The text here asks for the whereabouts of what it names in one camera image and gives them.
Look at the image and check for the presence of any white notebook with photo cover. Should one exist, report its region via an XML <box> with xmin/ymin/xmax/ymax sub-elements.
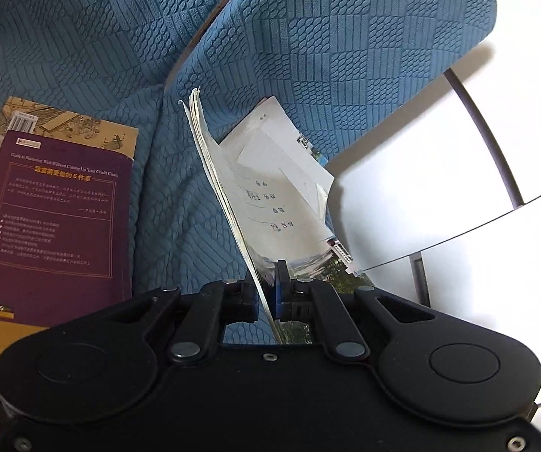
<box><xmin>176</xmin><ymin>87</ymin><xmax>376</xmax><ymax>345</ymax></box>

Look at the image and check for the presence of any purple cover book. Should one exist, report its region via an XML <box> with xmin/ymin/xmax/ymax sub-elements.
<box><xmin>0</xmin><ymin>132</ymin><xmax>133</xmax><ymax>354</ymax></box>

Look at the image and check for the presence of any book with ancient painting cover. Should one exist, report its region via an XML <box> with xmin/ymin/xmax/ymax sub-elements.
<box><xmin>0</xmin><ymin>97</ymin><xmax>138</xmax><ymax>157</ymax></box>

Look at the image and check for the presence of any blue textured sofa cover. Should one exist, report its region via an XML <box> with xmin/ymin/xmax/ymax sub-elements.
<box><xmin>0</xmin><ymin>0</ymin><xmax>498</xmax><ymax>345</ymax></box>

